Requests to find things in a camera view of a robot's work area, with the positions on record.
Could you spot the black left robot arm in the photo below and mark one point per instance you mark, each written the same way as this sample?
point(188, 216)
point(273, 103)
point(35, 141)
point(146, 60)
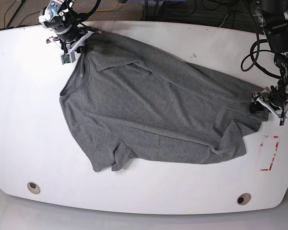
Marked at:
point(273, 18)

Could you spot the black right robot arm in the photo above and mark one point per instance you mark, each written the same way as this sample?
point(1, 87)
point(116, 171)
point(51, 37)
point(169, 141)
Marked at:
point(67, 24)

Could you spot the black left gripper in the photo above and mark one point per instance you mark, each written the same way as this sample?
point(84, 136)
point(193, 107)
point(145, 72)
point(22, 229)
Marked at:
point(277, 98)

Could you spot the red tape rectangle marking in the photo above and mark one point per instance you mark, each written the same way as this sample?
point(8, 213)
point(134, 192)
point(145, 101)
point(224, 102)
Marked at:
point(267, 152)

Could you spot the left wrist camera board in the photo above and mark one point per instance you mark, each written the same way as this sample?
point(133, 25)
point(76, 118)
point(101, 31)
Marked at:
point(281, 121)

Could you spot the grey t-shirt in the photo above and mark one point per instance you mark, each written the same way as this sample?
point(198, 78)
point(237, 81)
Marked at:
point(126, 99)

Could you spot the left table cable grommet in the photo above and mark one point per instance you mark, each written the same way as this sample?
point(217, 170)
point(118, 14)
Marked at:
point(33, 188)

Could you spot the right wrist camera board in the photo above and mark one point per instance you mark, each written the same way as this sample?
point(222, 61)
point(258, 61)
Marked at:
point(67, 58)

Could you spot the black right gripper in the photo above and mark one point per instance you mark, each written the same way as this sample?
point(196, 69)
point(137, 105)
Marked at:
point(67, 35)

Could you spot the table cable grommet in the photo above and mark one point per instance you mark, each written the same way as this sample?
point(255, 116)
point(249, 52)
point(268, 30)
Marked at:
point(33, 188)
point(244, 199)

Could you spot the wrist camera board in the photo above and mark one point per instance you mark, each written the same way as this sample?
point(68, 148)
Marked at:
point(67, 58)
point(281, 121)

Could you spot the right table cable grommet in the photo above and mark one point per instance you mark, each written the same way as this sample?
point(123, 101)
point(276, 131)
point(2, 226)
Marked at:
point(244, 199)

